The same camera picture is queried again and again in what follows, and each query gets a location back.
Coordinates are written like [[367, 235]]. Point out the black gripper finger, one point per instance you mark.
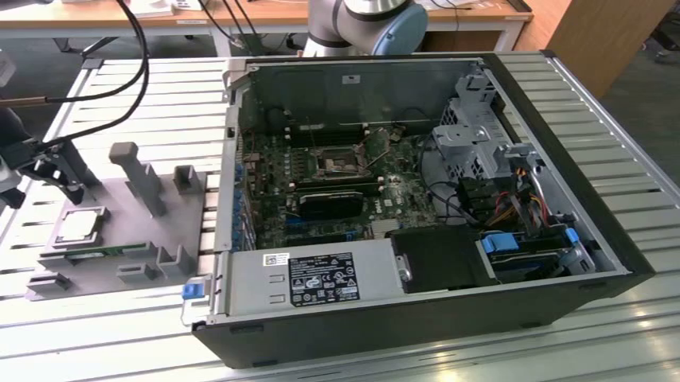
[[58, 181], [76, 167]]

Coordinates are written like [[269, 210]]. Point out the silver CPU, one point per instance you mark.
[[79, 224]]

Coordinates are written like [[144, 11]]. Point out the CPU socket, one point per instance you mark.
[[339, 159]]

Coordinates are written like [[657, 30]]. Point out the black round bin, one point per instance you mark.
[[11, 123]]

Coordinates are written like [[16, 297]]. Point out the grey parts rack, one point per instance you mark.
[[127, 238]]

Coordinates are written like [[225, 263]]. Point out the green RAM stick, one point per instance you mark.
[[114, 251]]

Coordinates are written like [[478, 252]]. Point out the wooden desk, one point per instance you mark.
[[79, 20]]

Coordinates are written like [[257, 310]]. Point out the blue case latch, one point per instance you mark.
[[192, 290]]

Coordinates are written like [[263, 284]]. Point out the white box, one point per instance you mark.
[[156, 11]]

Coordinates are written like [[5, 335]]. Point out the blue expansion slot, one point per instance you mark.
[[293, 218]]

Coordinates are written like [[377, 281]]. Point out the grey power supply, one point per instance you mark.
[[250, 282]]

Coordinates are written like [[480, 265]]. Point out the black expansion slot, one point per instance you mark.
[[313, 240]]

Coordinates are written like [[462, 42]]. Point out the black graphics card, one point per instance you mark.
[[331, 206]]

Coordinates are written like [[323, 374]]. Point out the black RAM slot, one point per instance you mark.
[[339, 133], [339, 185], [371, 192], [345, 129], [339, 181], [339, 189], [334, 138]]

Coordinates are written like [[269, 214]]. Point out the silver chipset heatsink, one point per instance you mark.
[[383, 228]]

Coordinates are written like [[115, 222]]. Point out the round coin battery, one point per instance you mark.
[[396, 135]]

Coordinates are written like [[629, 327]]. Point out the green motherboard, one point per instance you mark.
[[406, 195]]

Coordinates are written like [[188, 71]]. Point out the black and silver PC case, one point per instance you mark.
[[371, 342]]

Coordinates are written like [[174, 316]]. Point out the black drive bay box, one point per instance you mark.
[[441, 258]]

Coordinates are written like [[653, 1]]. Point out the silver drive cage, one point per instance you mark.
[[468, 157]]

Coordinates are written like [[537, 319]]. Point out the blue disk carrier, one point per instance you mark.
[[500, 242]]

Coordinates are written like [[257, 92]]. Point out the blue bay clip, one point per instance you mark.
[[572, 235]]

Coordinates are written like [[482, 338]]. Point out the wooden cabinet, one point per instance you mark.
[[600, 40]]

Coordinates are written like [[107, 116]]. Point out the black office chair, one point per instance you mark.
[[667, 37]]

